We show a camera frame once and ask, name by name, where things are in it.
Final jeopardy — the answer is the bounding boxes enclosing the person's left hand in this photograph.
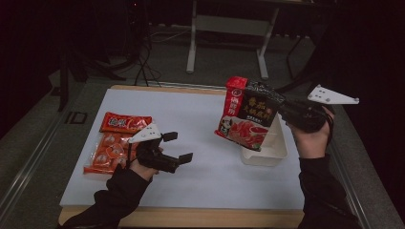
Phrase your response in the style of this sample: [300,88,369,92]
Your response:
[128,145,164,182]

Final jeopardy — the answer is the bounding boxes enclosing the white plastic bin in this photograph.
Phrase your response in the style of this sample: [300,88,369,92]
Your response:
[240,113,289,167]

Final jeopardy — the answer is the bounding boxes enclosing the grey metal desk frame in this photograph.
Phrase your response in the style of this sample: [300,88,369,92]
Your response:
[185,0,282,81]

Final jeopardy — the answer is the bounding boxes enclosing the black rectangular bracket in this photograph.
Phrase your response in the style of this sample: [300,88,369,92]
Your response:
[64,110,89,126]

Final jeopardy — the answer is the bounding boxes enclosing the black floor cables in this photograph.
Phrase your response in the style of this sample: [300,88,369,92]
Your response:
[133,28,194,88]

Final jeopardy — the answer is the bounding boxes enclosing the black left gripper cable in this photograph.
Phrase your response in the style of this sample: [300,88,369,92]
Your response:
[126,142,134,169]

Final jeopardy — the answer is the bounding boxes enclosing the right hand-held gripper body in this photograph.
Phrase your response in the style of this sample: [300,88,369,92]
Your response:
[280,84,360,134]

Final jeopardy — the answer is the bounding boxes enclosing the person's right hand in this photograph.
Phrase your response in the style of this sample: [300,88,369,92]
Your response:
[288,106,336,159]

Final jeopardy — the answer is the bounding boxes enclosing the red and black hotpot packet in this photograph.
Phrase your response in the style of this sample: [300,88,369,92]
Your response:
[214,75,286,153]

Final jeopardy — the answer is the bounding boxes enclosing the black tripod stand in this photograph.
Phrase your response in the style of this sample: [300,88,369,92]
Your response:
[276,32,335,94]

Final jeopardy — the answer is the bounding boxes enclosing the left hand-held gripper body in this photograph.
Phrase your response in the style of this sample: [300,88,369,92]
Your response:
[128,123,181,175]

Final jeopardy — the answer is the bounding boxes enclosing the white table mat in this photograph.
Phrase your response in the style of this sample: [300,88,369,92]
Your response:
[59,88,306,211]

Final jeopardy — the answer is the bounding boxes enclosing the black metal stand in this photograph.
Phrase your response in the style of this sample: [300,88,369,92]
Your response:
[56,44,130,113]

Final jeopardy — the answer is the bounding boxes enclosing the aluminium rail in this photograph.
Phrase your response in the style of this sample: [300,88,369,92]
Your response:
[328,139,374,229]
[0,104,75,219]

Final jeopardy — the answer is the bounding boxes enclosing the orange snack packet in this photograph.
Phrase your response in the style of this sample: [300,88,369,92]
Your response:
[83,111,153,176]

